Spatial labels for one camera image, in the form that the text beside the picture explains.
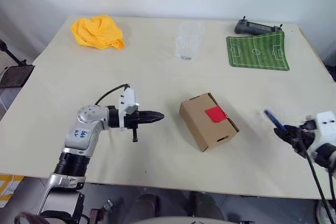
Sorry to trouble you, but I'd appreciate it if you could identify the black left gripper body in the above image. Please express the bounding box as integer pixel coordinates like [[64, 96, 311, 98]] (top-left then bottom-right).
[[123, 111, 141, 144]]

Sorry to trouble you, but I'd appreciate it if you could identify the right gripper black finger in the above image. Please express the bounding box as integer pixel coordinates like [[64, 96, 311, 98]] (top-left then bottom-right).
[[282, 123, 300, 135], [272, 126, 297, 146]]

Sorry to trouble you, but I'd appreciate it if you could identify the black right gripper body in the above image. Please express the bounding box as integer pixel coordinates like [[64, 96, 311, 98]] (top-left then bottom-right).
[[293, 120, 318, 154]]

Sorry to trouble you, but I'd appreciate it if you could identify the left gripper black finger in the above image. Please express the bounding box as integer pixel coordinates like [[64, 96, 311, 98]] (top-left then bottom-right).
[[138, 116, 165, 124], [138, 110, 166, 118]]

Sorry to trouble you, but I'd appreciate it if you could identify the brown cardboard box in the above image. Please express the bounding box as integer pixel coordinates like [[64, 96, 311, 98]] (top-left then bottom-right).
[[179, 92, 240, 153]]

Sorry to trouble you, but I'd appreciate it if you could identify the red tape patch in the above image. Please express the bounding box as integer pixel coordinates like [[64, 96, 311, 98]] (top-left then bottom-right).
[[204, 105, 228, 124]]

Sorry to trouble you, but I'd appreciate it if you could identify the clear plastic measuring cup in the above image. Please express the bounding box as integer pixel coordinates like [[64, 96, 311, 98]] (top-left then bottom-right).
[[175, 21, 205, 61]]

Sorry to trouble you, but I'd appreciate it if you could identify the green soccer field mat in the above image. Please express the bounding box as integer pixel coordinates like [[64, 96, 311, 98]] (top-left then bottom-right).
[[226, 31, 290, 71]]

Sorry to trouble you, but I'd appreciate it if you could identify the yellow crumpled cloth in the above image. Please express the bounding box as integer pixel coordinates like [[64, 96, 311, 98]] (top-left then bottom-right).
[[70, 14, 126, 50]]

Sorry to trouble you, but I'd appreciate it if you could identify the grey handheld controller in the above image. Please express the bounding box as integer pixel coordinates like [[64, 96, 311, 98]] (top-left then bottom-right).
[[234, 15, 284, 36]]

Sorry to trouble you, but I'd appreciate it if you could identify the black mesh tray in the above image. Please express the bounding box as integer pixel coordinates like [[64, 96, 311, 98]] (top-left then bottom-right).
[[0, 64, 36, 90]]

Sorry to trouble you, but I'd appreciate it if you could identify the black stand pole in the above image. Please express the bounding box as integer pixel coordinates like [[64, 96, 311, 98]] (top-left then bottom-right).
[[0, 39, 28, 66]]

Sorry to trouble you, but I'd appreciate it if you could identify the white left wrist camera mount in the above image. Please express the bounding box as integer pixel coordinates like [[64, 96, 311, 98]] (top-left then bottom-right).
[[117, 87, 140, 132]]

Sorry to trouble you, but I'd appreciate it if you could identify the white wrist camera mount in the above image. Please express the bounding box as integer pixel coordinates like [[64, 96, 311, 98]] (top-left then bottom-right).
[[117, 87, 140, 132], [305, 111, 336, 157]]

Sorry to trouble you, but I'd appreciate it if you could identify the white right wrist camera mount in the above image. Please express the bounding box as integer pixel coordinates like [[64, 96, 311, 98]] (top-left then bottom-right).
[[305, 111, 336, 157]]

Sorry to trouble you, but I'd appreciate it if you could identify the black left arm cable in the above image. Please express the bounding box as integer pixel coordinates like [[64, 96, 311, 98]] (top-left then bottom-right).
[[94, 83, 131, 105]]

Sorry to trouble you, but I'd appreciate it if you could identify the dark brown rounded ring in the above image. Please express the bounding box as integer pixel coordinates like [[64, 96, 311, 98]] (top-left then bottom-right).
[[14, 212, 47, 224]]

